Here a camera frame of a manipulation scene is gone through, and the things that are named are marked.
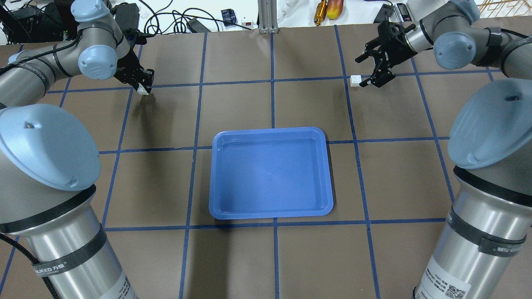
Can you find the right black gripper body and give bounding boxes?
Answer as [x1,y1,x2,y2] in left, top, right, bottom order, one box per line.
[374,20,417,69]

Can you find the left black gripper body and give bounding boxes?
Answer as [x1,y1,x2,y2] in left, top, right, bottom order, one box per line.
[114,29,153,85]

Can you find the white block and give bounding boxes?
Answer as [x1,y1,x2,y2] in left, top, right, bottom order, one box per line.
[135,85,151,96]
[350,74,362,88]

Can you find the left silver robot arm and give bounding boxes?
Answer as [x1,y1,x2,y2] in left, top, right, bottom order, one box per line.
[0,0,154,299]

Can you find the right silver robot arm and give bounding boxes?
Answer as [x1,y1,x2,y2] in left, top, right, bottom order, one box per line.
[356,0,532,299]

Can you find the blue plastic tray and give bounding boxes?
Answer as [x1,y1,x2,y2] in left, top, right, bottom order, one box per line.
[209,127,334,220]

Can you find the black power adapter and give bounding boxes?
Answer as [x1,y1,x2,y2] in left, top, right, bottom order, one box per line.
[113,2,140,32]

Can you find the yellow red mango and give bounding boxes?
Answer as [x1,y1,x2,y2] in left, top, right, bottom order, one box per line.
[326,0,344,20]

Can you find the gold wire rack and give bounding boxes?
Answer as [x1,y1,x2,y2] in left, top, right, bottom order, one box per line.
[475,0,532,18]

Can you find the aluminium frame post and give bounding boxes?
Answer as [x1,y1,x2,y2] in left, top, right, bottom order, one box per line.
[257,0,279,34]

